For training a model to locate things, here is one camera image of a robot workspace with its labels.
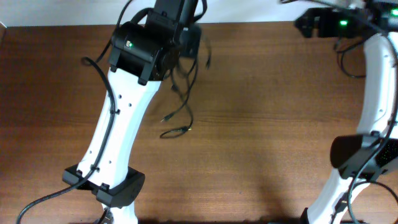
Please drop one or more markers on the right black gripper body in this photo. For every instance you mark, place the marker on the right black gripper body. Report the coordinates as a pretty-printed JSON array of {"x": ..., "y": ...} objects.
[{"x": 306, "y": 23}]

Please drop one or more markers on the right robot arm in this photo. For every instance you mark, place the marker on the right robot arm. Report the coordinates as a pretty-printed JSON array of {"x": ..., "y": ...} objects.
[{"x": 358, "y": 160}]

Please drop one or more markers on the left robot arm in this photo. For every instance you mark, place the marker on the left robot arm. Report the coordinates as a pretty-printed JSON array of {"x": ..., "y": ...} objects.
[{"x": 144, "y": 52}]

